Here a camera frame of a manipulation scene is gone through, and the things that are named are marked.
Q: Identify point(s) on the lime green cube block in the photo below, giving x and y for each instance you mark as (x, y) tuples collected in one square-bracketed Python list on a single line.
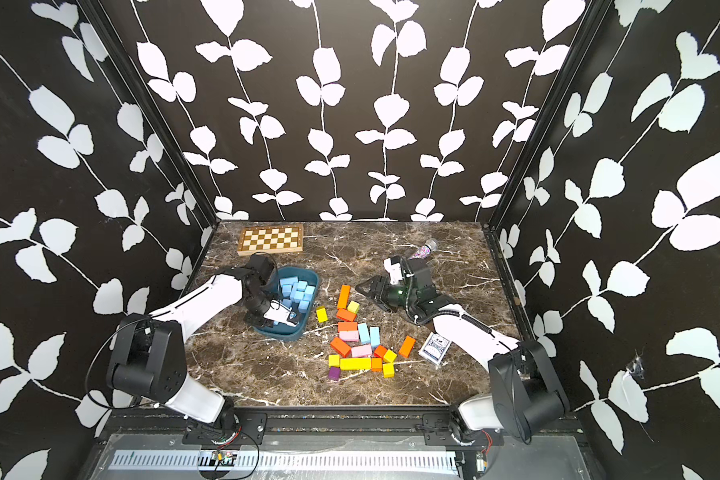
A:
[(353, 306)]

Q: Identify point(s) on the blue playing card deck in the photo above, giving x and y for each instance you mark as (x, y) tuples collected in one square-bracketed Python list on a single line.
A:
[(435, 348)]

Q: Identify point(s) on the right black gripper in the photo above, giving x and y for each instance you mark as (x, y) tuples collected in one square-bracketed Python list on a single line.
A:
[(379, 283)]

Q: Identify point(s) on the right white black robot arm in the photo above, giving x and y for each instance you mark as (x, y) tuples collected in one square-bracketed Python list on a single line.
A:
[(525, 391)]

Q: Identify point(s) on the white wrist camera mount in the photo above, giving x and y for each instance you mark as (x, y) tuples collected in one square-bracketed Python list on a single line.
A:
[(278, 313)]

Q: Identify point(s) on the purple glitter microphone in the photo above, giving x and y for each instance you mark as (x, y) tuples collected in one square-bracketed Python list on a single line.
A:
[(425, 250)]

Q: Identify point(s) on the small yellow block left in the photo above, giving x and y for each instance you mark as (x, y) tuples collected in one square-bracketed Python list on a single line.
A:
[(321, 314)]

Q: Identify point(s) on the long yellow block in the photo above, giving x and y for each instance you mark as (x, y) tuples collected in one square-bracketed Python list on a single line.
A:
[(355, 364)]

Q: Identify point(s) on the wooden chess board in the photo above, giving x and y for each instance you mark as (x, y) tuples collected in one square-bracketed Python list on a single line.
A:
[(271, 239)]

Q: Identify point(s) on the black front rail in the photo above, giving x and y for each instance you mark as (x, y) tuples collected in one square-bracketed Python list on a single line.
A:
[(436, 424)]

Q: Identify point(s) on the long orange block upper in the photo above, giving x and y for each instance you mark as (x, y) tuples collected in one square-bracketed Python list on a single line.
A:
[(343, 299)]

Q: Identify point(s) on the dark teal plastic tray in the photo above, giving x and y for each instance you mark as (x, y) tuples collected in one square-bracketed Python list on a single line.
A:
[(283, 332)]

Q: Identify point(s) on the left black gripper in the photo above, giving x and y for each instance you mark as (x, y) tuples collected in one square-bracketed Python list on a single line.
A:
[(255, 319)]

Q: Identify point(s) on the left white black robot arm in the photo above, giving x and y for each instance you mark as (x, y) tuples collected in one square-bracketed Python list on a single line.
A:
[(149, 357)]

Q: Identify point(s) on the orange red block lower left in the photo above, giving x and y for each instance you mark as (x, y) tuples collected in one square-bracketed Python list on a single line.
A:
[(341, 347)]

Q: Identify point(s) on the purple cube block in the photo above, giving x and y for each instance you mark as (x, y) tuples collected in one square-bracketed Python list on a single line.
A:
[(334, 373)]

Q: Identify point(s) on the orange block right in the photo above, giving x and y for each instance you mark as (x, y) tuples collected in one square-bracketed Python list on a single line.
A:
[(407, 347)]

